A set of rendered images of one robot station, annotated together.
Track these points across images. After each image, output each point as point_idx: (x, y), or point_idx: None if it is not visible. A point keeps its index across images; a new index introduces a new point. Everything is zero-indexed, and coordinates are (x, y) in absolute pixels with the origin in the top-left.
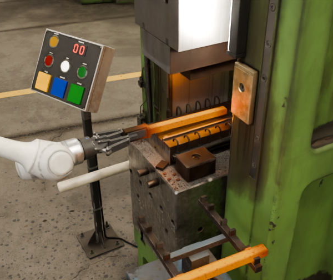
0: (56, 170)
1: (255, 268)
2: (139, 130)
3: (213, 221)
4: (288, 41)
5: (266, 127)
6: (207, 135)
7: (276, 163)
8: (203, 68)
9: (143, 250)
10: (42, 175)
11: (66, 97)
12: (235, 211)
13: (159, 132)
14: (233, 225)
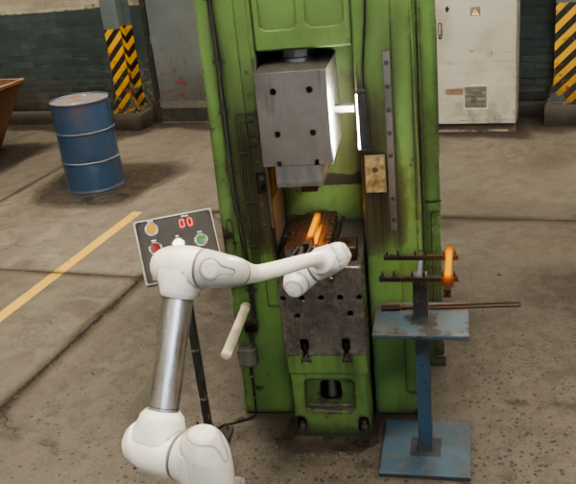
0: (349, 254)
1: (457, 256)
2: (310, 240)
3: (405, 259)
4: (405, 125)
5: (398, 186)
6: (331, 231)
7: (413, 205)
8: None
9: (307, 370)
10: (339, 265)
11: None
12: (381, 270)
13: None
14: (381, 282)
